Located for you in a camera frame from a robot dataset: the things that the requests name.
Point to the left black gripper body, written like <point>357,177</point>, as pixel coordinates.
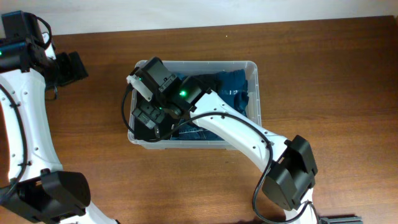
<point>64,71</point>

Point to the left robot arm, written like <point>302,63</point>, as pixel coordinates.
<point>40,190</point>

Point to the dark grey taped shirt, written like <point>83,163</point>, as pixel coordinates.
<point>210,80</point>

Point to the blue taped shirt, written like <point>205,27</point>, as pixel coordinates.
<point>233,91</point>

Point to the clear plastic storage bin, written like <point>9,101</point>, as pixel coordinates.
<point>192,144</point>

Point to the black taped shirt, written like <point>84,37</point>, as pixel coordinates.
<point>146,132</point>

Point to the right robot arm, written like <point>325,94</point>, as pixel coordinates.
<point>287,166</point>

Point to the dark blue jeans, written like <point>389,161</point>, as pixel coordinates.
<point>199,133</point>

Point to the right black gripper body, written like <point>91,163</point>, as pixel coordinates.
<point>154,107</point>

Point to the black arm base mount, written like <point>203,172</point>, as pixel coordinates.
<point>344,220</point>

